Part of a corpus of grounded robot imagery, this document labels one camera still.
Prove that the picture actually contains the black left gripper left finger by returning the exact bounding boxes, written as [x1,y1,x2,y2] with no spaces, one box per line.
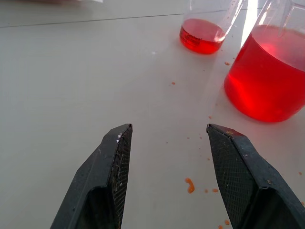
[50,123,133,229]

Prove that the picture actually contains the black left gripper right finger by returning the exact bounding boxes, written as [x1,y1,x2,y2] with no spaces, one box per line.
[206,123,305,229]

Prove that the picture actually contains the large flask of red liquid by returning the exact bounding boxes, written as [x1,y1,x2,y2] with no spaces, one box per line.
[224,0,305,124]

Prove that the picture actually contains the small beaker of red liquid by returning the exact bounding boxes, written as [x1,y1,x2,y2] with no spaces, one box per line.
[179,0,244,55]

